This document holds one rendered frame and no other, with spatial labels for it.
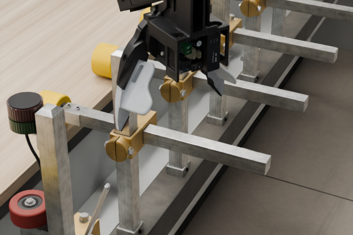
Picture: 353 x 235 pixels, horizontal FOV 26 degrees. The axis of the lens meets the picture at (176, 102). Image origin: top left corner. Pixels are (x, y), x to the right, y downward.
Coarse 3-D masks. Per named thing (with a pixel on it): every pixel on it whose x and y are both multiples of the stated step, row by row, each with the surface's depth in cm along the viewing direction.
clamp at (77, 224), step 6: (78, 216) 147; (90, 216) 147; (78, 222) 145; (96, 222) 145; (78, 228) 144; (84, 228) 144; (96, 228) 146; (78, 234) 142; (84, 234) 142; (96, 234) 146
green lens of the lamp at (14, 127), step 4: (8, 116) 127; (12, 120) 126; (12, 124) 126; (16, 124) 126; (20, 124) 125; (24, 124) 125; (28, 124) 125; (32, 124) 126; (12, 128) 127; (16, 128) 126; (20, 128) 126; (24, 128) 126; (28, 128) 126; (32, 128) 126; (16, 132) 126; (20, 132) 126; (24, 132) 126; (28, 132) 126; (32, 132) 126
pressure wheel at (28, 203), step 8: (24, 192) 147; (32, 192) 147; (40, 192) 147; (16, 200) 145; (24, 200) 146; (32, 200) 144; (40, 200) 145; (16, 208) 143; (24, 208) 143; (32, 208) 143; (40, 208) 143; (16, 216) 142; (24, 216) 141; (32, 216) 142; (40, 216) 142; (16, 224) 143; (24, 224) 142; (32, 224) 142; (40, 224) 143
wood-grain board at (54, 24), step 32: (0, 0) 226; (32, 0) 226; (64, 0) 226; (96, 0) 226; (0, 32) 208; (32, 32) 208; (64, 32) 208; (96, 32) 208; (128, 32) 208; (0, 64) 192; (32, 64) 192; (64, 64) 192; (0, 96) 179; (96, 96) 179; (0, 128) 167; (0, 160) 157; (32, 160) 157; (0, 192) 148
